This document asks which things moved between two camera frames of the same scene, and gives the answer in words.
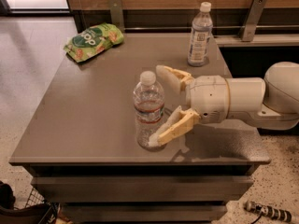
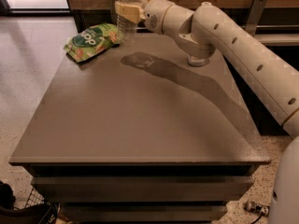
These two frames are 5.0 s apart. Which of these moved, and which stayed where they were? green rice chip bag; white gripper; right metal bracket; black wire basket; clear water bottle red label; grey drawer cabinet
Moved: clear water bottle red label; white gripper
Stayed: right metal bracket; black wire basket; green rice chip bag; grey drawer cabinet
